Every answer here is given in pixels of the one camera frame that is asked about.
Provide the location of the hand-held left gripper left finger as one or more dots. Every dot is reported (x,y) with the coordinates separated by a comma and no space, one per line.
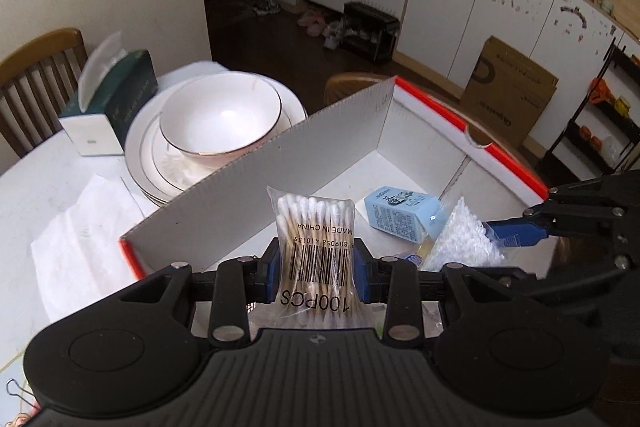
(271,269)

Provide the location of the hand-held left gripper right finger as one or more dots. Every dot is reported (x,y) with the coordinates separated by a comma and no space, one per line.
(362,269)

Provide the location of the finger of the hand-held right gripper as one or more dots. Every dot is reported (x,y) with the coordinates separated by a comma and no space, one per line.
(515,232)

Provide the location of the clear bag of white pieces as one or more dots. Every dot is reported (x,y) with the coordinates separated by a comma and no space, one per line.
(460,237)

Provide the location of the cotton swab packet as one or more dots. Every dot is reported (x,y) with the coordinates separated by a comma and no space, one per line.
(315,232)

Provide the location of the light blue carton box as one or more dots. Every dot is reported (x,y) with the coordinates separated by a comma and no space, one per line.
(395,217)

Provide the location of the red cardboard box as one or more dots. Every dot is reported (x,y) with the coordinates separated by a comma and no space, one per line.
(310,157)

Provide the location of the white marble desktop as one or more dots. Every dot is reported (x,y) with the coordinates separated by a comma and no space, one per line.
(25,187)

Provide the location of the brown cardboard box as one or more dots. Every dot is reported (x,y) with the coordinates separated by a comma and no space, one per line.
(510,92)

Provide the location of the black metal rack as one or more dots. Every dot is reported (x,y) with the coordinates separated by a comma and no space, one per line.
(600,107)

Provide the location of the white gold-rimmed plate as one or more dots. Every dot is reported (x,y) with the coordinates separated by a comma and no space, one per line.
(170,169)
(139,157)

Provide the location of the white gold-rimmed bowl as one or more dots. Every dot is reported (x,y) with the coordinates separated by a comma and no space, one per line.
(220,117)

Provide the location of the wooden chair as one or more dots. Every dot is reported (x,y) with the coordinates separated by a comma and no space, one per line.
(45,47)
(350,87)

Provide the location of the white paper tissue sheet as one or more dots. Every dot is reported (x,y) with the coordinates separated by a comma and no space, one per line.
(85,247)

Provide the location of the white cabinet with stickers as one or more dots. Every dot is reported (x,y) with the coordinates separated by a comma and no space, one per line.
(500,7)

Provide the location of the green and white tissue box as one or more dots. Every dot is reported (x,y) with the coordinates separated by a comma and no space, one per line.
(130,92)

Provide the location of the black shoe rack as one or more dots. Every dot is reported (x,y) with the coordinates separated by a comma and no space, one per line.
(370,27)

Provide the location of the pile of shoes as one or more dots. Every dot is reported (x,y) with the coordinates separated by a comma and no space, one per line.
(315,19)

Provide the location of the pink binder clip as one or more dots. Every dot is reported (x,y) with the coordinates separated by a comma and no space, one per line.
(10,388)

